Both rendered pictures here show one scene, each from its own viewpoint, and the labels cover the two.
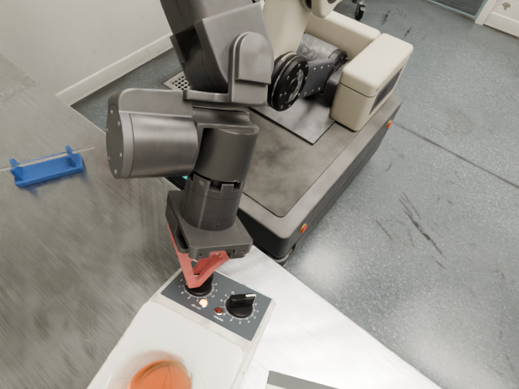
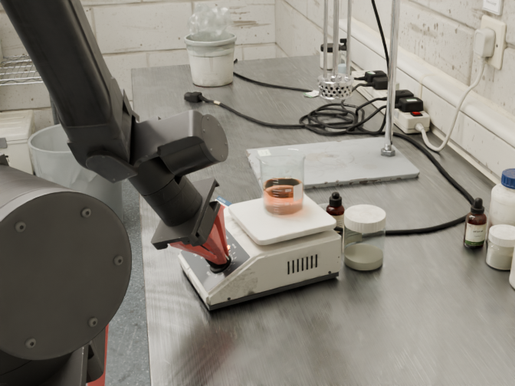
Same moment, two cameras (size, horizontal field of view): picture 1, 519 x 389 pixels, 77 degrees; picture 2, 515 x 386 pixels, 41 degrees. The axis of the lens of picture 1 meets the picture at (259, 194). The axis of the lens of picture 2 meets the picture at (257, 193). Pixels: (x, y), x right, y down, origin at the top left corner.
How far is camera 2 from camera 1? 0.93 m
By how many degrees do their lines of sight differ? 90
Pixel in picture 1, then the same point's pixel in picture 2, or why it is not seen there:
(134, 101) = (191, 115)
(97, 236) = (271, 376)
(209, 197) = not seen: hidden behind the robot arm
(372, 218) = not seen: outside the picture
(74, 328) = (332, 322)
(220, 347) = (238, 210)
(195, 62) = (126, 132)
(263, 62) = not seen: hidden behind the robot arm
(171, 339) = (261, 222)
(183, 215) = (200, 201)
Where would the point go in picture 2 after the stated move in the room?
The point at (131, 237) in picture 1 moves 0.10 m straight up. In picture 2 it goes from (240, 358) to (236, 287)
